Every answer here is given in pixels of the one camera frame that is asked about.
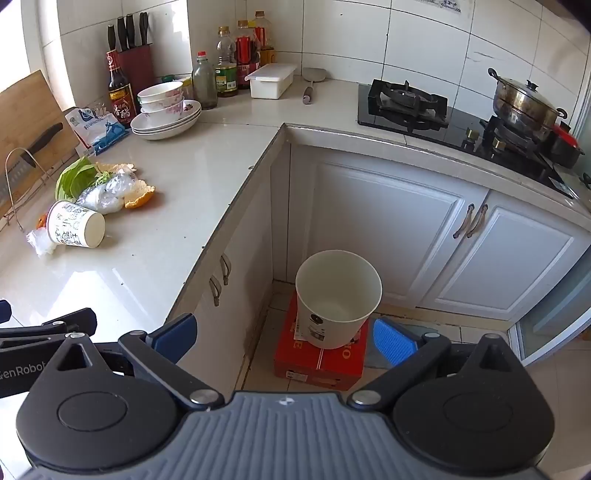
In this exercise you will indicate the steel pot with lid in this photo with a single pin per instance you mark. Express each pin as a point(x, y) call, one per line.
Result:
point(521, 107)

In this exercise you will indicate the printed white paper cup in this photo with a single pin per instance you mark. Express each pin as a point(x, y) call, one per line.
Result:
point(73, 225)

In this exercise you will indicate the stacked white plates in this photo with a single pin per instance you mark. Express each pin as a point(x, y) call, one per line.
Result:
point(151, 129)

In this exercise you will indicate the metal spatula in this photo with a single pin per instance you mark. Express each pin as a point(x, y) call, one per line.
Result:
point(312, 76)

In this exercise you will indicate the blue white salt bag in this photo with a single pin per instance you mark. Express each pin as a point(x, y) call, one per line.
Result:
point(97, 133)

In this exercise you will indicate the far orange peel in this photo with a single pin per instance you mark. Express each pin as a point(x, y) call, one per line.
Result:
point(114, 168)

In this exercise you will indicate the bamboo cutting board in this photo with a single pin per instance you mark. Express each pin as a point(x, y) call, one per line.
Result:
point(28, 108)

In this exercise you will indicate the white plastic lidded box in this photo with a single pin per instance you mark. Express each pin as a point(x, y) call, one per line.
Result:
point(271, 81)

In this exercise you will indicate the black handled kitchen knife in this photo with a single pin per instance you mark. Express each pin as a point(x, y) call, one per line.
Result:
point(14, 175)

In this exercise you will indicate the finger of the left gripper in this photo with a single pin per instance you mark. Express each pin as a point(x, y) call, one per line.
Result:
point(80, 321)

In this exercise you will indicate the metal wire rack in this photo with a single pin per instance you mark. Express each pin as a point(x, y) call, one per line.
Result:
point(10, 208)

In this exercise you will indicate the near orange peel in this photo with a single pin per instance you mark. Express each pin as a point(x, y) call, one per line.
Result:
point(139, 195)

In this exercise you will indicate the small clear plastic scrap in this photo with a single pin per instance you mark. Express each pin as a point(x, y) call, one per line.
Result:
point(41, 242)

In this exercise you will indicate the yellow oil bottle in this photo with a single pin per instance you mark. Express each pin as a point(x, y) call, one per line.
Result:
point(264, 33)

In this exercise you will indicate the orange peel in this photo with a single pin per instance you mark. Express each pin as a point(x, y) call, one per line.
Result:
point(139, 195)
point(114, 168)

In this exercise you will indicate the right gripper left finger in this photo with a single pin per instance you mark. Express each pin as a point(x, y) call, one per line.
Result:
point(154, 356)

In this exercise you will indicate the black red pan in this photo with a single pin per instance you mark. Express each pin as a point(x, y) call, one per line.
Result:
point(561, 146)

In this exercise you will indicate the lower white floral bowl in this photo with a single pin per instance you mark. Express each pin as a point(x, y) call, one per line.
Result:
point(158, 113)

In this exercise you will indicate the clear glass bottle red cap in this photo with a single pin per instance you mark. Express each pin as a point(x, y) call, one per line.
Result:
point(203, 82)

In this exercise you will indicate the crumpled clear plastic bag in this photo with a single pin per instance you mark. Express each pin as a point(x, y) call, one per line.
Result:
point(108, 196)

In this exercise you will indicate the red cardboard box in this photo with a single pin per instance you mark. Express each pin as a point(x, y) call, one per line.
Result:
point(298, 360)

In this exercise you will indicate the top white floral bowl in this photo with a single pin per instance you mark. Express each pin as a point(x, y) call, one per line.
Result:
point(160, 96)

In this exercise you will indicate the black gas stove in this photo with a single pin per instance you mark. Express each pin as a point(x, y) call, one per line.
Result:
point(406, 110)

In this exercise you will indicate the oil bottle green label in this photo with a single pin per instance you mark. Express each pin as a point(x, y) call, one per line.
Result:
point(226, 69)

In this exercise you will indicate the red label sauce bottle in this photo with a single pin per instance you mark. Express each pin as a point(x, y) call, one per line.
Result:
point(247, 52)

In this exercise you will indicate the dark vinegar bottle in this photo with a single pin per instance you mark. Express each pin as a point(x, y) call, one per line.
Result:
point(120, 91)

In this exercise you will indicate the green cabbage leaf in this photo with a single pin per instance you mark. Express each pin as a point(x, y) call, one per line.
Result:
point(78, 177)

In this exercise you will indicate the white trash bucket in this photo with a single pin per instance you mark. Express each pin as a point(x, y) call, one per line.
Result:
point(336, 293)

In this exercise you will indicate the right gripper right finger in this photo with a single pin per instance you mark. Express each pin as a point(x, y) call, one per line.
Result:
point(413, 358)

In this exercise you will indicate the red knife block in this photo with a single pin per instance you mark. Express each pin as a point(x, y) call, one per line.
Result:
point(135, 58)

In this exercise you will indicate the white floral bowl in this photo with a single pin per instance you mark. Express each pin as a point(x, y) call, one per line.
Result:
point(158, 113)
point(160, 96)

